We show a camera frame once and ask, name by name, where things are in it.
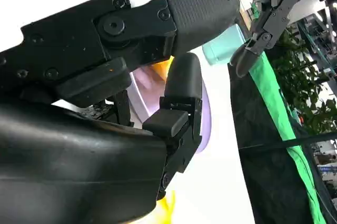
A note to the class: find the pale green mug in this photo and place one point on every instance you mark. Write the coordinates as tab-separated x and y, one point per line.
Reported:
223	50

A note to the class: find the orange and white bread roll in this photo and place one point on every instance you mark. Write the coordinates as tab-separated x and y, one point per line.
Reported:
159	69

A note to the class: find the dark metal rack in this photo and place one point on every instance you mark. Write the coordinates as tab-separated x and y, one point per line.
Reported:
318	39

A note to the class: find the green leafy plant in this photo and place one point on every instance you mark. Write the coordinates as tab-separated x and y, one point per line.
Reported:
302	81

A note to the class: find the green cloth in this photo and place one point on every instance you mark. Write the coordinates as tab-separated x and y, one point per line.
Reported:
279	102

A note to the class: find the black cloth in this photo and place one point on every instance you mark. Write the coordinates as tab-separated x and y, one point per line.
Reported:
263	142

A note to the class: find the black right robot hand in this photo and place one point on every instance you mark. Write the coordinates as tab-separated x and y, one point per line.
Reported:
65	160

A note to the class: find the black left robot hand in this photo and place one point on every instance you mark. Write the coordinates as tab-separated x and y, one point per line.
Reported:
276	15

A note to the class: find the lilac plate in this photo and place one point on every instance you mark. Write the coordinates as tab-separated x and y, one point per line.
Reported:
147	97

